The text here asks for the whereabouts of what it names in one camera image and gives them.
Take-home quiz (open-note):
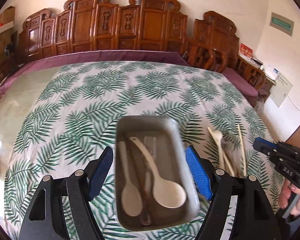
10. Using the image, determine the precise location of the cream chopstick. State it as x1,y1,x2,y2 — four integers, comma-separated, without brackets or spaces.
237,124,247,177

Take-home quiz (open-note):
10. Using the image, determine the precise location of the cream small spoon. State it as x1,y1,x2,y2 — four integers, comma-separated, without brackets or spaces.
119,141,142,217

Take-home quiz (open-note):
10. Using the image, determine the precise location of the grey rectangular utensil tray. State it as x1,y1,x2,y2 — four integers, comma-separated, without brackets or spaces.
114,115,200,231

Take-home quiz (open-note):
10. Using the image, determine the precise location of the large cream serving spoon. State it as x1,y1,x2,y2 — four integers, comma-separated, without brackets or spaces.
129,137,187,209

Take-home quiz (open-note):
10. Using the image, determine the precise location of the right hand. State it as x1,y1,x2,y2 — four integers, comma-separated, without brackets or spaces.
277,178,300,218

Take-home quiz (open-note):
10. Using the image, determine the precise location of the purple seat cushion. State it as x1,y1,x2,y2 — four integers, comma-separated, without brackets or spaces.
222,68,258,98

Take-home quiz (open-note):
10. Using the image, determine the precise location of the palm leaf tablecloth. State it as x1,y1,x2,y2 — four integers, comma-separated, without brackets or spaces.
4,61,283,239

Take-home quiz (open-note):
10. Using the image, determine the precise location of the red card on shelf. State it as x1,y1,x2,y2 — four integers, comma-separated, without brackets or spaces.
238,43,253,60

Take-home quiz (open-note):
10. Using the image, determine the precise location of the wooden armchair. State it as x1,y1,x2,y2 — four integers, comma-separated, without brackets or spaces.
183,38,228,73

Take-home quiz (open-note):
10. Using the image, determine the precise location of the carved wooden folding screen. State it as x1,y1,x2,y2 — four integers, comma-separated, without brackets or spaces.
16,0,241,63

